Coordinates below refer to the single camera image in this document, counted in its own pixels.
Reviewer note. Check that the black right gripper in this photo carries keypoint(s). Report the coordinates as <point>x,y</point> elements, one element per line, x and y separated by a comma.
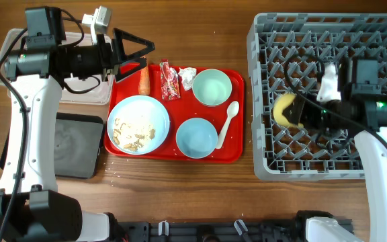
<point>301,111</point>

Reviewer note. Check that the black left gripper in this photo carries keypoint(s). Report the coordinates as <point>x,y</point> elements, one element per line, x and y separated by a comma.
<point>113,57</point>

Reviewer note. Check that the yellow plastic cup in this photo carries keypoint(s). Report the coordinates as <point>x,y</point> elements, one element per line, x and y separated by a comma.
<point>281,110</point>

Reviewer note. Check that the pale green bowl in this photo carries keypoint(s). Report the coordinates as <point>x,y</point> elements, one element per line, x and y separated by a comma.
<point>212,87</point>

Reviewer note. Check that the light blue bowl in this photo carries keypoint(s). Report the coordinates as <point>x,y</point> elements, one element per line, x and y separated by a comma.
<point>196,138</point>

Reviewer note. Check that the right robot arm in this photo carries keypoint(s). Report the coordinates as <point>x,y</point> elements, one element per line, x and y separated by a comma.
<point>350,98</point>

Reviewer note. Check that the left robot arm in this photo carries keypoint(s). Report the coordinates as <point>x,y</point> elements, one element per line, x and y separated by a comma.
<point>34,69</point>

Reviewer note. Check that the grey dishwasher rack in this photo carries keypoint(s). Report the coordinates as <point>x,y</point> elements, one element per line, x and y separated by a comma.
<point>286,51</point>

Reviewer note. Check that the orange carrot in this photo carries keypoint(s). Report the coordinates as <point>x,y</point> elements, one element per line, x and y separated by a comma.
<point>144,82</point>

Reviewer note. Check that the red snack wrapper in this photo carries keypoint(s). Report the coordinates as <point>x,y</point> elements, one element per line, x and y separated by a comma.
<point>169,81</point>

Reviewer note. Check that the white plastic spoon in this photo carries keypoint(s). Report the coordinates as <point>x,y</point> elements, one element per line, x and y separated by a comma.
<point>231,112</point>

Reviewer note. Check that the crumpled white tissue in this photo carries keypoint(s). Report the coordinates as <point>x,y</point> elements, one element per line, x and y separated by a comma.
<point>187,76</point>

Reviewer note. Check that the light blue plate with rice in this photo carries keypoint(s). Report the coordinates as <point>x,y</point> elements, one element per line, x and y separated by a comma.
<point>138,125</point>

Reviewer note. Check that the red serving tray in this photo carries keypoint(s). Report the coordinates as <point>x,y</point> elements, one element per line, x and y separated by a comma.
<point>189,107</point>

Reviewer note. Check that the black tray bin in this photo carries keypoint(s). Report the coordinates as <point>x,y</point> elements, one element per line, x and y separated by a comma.
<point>78,141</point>

